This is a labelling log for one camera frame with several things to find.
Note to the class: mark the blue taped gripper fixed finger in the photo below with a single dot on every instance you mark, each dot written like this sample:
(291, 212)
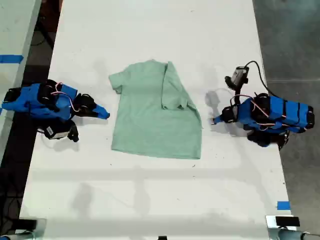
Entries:
(223, 121)
(98, 114)

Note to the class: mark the black camera stalk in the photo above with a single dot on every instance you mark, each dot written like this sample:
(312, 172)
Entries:
(237, 96)

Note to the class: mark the small black box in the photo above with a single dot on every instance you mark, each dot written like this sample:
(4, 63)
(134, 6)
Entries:
(162, 238)

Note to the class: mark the black silver camera box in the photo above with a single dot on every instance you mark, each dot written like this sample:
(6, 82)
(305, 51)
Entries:
(237, 76)

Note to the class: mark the black clamp block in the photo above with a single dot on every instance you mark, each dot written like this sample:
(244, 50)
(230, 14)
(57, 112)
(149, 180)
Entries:
(287, 221)
(27, 223)

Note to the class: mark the black camera box white label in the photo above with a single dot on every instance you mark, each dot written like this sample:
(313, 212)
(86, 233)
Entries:
(58, 131)

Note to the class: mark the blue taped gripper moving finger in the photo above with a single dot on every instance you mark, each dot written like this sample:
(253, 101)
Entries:
(221, 116)
(98, 108)

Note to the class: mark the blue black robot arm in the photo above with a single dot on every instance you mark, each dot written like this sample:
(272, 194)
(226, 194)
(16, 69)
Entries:
(30, 102)
(282, 112)

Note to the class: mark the pale green T-shirt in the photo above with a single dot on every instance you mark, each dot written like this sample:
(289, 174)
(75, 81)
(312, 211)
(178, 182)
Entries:
(155, 125)

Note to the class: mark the short blue tape strip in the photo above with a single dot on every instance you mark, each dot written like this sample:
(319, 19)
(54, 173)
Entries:
(283, 205)

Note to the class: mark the grey metal pipe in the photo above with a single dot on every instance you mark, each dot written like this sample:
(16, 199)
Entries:
(290, 235)
(17, 236)

